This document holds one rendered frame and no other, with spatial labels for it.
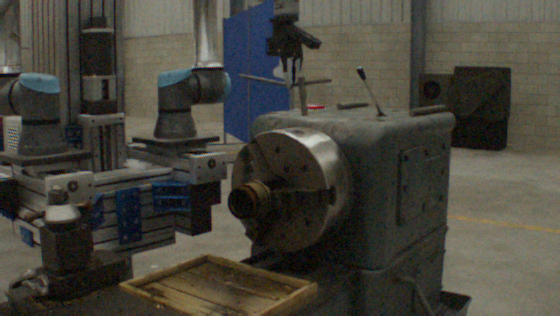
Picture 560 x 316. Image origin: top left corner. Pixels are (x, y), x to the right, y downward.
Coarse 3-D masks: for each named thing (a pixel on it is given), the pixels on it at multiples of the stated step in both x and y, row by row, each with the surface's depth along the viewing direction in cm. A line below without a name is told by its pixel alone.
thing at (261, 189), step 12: (252, 180) 134; (240, 192) 129; (252, 192) 129; (264, 192) 131; (228, 204) 131; (240, 204) 133; (252, 204) 128; (264, 204) 130; (240, 216) 130; (252, 216) 131; (264, 216) 133
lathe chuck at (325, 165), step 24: (264, 144) 141; (288, 144) 137; (312, 144) 136; (240, 168) 147; (288, 168) 138; (312, 168) 133; (336, 168) 136; (336, 192) 134; (288, 216) 140; (312, 216) 135; (336, 216) 136; (264, 240) 145; (288, 240) 140; (312, 240) 136
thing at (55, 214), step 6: (48, 204) 98; (66, 204) 98; (72, 204) 100; (42, 210) 98; (48, 210) 97; (54, 210) 97; (60, 210) 97; (66, 210) 97; (72, 210) 99; (78, 210) 101; (48, 216) 96; (54, 216) 96; (60, 216) 96; (66, 216) 97; (72, 216) 98; (78, 216) 99; (48, 222) 96; (54, 222) 96; (60, 222) 96; (66, 222) 97
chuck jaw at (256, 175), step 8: (248, 144) 144; (256, 144) 142; (240, 152) 141; (248, 152) 139; (256, 152) 140; (248, 160) 140; (256, 160) 139; (264, 160) 141; (248, 168) 138; (256, 168) 137; (264, 168) 139; (248, 176) 135; (256, 176) 136; (264, 176) 138; (272, 176) 140
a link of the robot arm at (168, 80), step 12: (168, 72) 185; (180, 72) 184; (168, 84) 183; (180, 84) 184; (192, 84) 187; (168, 96) 184; (180, 96) 185; (192, 96) 188; (168, 108) 185; (180, 108) 185
